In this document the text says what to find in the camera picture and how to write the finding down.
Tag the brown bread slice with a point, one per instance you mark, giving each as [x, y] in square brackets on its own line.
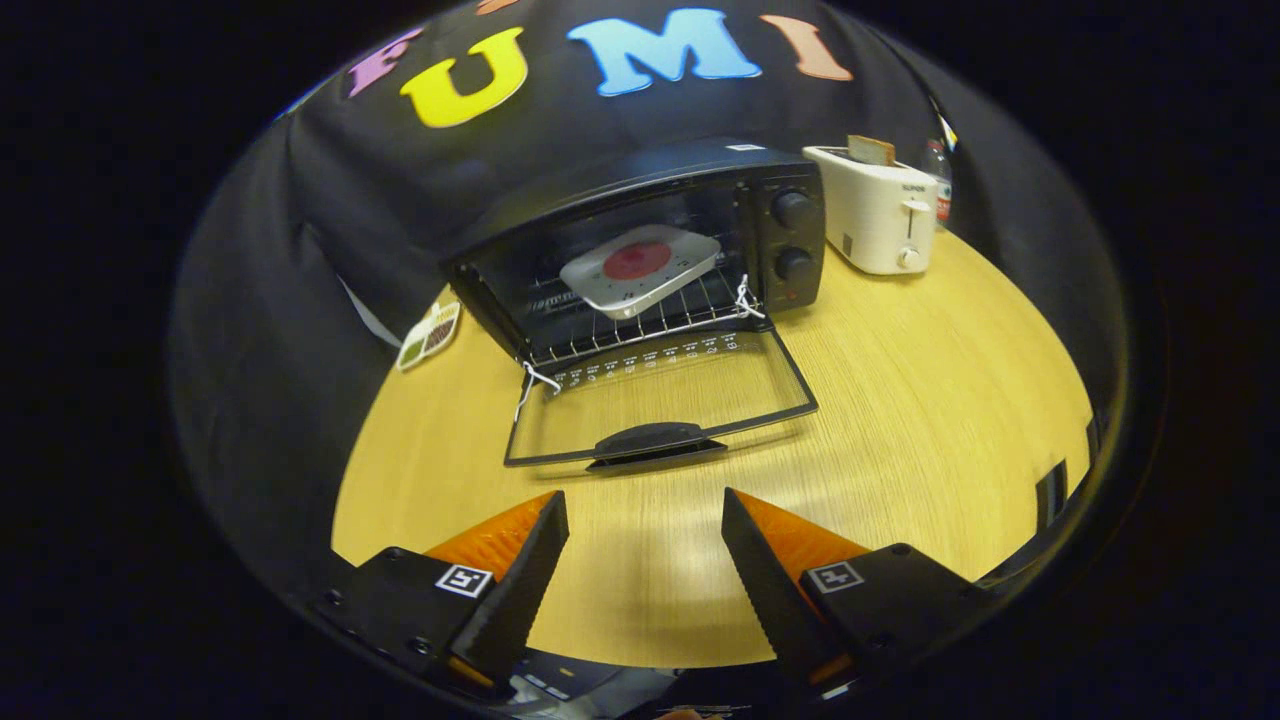
[870, 150]

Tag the pink ham slice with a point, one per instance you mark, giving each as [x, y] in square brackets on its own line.
[637, 260]

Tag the clear plastic water bottle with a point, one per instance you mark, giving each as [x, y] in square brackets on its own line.
[938, 180]

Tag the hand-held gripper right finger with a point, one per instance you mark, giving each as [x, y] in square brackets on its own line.
[770, 590]

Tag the white square plate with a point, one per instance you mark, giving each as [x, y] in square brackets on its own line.
[620, 290]

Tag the white toaster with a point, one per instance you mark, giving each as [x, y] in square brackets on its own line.
[870, 215]

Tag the black chair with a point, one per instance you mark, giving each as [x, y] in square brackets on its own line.
[1050, 495]

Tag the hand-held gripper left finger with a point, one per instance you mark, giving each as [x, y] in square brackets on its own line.
[510, 610]

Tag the black toaster oven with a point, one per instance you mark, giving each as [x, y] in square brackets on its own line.
[800, 240]

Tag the white divided bean dish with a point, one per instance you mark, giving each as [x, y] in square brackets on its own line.
[430, 335]

